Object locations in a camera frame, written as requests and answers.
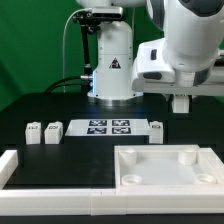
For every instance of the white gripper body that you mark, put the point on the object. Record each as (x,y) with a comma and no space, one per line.
(181,104)

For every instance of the black camera on mount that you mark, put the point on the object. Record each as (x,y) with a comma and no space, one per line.
(90,20)

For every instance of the white U-shaped fence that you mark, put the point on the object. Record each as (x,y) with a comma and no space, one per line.
(121,200)

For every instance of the white square tabletop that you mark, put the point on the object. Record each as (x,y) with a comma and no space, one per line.
(163,165)

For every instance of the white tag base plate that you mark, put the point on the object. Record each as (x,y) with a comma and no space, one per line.
(108,127)

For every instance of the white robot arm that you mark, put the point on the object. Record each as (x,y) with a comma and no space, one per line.
(182,63)

